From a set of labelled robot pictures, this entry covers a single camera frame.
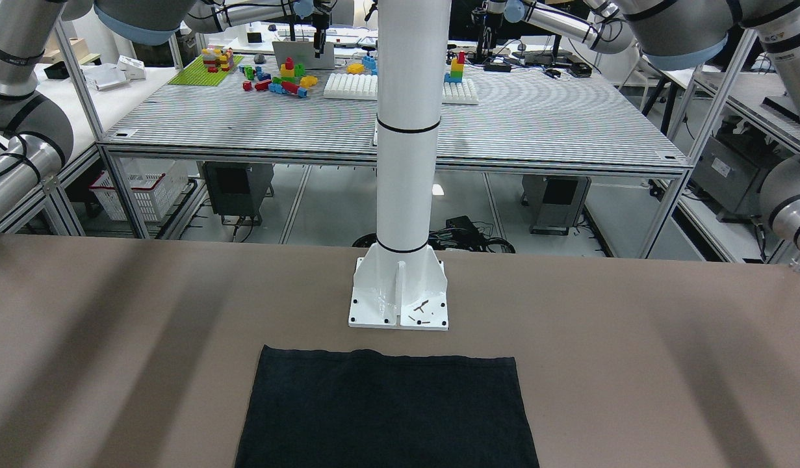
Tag black t-shirt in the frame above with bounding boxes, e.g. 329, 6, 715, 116
235, 346, 539, 467

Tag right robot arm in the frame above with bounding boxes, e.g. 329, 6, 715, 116
0, 1, 294, 221

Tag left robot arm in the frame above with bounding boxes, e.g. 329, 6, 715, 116
485, 1, 800, 252

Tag white block tray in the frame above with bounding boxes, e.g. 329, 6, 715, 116
323, 72, 378, 101

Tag white plastic basket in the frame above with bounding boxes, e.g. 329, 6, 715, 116
88, 162, 188, 223

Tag green lego baseplate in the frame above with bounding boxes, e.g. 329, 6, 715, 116
167, 55, 244, 86

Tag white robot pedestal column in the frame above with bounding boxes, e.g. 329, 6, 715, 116
347, 1, 451, 331

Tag aluminium frame workbench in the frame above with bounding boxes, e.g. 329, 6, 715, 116
97, 52, 693, 259

